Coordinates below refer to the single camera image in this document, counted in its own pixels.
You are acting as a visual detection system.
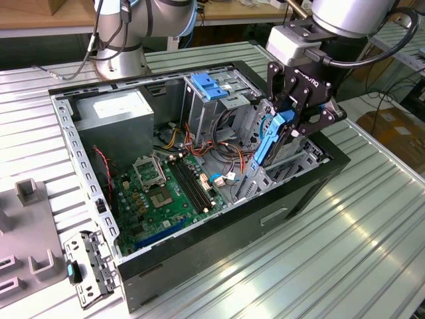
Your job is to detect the yellow orange wire bundle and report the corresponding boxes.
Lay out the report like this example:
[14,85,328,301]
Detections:
[162,128,180,151]

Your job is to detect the large cardboard box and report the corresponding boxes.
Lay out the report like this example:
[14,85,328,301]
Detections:
[355,106,425,171]

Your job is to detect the blue wire with white plug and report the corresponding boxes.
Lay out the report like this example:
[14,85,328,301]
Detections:
[208,171,240,189]

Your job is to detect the thick black camera cable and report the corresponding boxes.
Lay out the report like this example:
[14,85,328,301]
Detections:
[303,8,422,70]

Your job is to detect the small brown box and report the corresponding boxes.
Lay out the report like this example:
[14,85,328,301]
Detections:
[48,0,69,16]

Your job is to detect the red black fan wire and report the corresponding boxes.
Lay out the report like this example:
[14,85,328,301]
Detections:
[92,145,116,209]

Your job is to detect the grey metal disk bay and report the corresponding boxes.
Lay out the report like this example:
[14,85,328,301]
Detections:
[232,98,329,204]

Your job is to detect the green motherboard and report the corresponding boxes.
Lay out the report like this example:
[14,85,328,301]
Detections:
[111,154,230,257]

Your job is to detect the grey power supply unit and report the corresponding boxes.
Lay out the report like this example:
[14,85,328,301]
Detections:
[72,88,156,171]

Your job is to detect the grey metal card bracket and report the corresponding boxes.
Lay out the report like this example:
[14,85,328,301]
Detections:
[62,230,121,310]

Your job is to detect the black RAM slot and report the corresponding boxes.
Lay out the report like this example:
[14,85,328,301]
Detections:
[175,159,211,211]
[167,161,204,214]
[171,160,207,213]
[178,158,214,209]

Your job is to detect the CPU socket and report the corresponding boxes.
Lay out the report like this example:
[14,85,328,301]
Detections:
[148,187,174,210]

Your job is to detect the black open PC case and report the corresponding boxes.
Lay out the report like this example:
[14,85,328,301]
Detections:
[48,59,352,315]

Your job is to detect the orange black wire bundle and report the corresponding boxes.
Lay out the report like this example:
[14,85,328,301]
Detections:
[182,121,263,175]

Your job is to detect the wooden desk with white frame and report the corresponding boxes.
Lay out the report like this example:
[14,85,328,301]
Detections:
[0,0,316,39]

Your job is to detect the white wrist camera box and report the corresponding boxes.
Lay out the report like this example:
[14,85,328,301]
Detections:
[265,25,321,67]

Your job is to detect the grey optical drive cage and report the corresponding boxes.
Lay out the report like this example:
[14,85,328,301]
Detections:
[181,68,269,149]

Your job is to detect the thin cable with silver plug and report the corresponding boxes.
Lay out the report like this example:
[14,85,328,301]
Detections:
[32,0,104,81]

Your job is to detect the blue plastic drive latch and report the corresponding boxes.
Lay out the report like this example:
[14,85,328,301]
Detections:
[191,73,230,101]

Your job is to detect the metal socket cover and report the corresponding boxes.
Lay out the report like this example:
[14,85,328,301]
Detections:
[132,155,167,193]

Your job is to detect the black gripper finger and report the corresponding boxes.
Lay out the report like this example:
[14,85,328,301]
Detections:
[266,60,300,113]
[293,100,349,138]

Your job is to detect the blue data wire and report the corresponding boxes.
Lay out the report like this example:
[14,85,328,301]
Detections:
[258,116,270,144]

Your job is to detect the metal slat side table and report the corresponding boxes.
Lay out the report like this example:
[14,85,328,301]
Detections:
[331,19,425,97]

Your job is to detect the blue expansion slot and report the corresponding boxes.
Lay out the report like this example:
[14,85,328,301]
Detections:
[133,217,187,251]

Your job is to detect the hard disk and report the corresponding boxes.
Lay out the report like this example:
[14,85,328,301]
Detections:
[250,111,308,173]

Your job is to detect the grey parts rack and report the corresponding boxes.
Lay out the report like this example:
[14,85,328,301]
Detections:
[0,177,69,302]

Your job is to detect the black latch with blue tab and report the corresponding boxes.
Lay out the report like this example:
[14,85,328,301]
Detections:
[65,260,83,285]

